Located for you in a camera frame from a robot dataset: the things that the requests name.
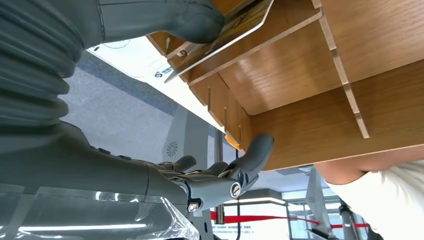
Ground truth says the red barrier belt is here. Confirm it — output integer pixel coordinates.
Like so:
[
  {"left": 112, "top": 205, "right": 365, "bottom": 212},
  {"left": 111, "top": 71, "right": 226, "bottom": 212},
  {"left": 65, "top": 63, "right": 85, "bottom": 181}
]
[{"left": 210, "top": 210, "right": 370, "bottom": 230}]

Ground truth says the black stanchion post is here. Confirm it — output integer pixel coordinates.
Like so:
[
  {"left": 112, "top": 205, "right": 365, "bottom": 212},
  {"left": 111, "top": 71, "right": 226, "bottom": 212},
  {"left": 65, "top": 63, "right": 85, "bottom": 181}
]
[{"left": 235, "top": 149, "right": 241, "bottom": 240}]

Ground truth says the clear plastic guard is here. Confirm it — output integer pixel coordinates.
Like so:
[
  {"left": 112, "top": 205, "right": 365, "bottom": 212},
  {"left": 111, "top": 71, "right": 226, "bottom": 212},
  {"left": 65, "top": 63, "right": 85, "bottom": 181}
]
[{"left": 0, "top": 183, "right": 200, "bottom": 240}]

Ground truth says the person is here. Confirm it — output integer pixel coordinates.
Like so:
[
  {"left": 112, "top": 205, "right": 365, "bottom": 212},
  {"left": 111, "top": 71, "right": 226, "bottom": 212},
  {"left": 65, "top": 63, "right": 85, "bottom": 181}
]
[{"left": 314, "top": 145, "right": 424, "bottom": 240}]

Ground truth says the chrome stanchion post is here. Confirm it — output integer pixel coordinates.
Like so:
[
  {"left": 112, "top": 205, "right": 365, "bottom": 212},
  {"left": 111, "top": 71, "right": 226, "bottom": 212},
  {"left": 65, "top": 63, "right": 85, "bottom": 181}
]
[{"left": 214, "top": 128, "right": 225, "bottom": 225}]

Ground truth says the wooden compartment box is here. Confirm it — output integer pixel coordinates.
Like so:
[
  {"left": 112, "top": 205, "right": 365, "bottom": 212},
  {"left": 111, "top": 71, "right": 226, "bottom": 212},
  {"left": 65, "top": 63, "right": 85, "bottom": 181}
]
[{"left": 145, "top": 0, "right": 424, "bottom": 172}]

